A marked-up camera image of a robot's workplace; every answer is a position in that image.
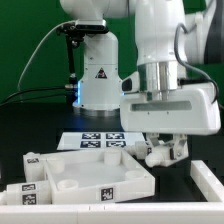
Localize black camera on stand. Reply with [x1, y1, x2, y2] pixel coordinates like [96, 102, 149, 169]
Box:
[56, 20, 109, 87]

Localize white camera cable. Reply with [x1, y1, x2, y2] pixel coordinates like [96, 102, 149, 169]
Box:
[17, 20, 76, 92]

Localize black cables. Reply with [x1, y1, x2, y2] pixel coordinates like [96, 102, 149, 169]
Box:
[0, 84, 79, 108]

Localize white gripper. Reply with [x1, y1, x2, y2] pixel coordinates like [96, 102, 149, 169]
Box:
[120, 72, 221, 160]

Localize white square tabletop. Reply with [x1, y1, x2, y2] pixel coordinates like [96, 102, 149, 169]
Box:
[43, 148, 155, 204]

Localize white marker plate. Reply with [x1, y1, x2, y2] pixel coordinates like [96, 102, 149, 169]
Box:
[57, 132, 144, 151]

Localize grey braided cable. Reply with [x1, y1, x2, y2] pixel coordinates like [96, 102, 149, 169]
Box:
[173, 22, 224, 111]

